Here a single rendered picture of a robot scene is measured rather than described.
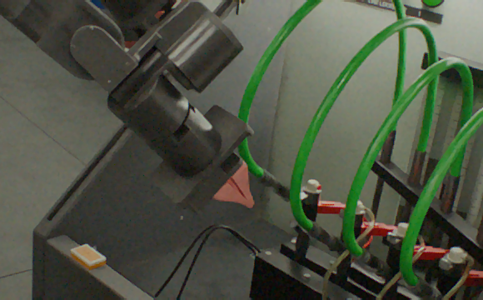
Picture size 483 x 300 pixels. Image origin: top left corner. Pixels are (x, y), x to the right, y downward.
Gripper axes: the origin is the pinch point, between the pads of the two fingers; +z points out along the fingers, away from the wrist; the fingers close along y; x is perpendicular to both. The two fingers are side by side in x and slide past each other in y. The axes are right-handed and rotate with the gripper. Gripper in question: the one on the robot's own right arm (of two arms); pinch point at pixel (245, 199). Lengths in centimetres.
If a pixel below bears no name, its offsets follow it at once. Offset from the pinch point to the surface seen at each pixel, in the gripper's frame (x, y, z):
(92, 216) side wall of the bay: 45, -16, 18
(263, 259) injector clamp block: 20.5, -3.0, 30.4
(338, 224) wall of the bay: 36, 12, 57
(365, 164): -0.9, 12.6, 9.8
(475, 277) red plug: -6.9, 13.4, 34.0
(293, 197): 6.5, 4.9, 12.0
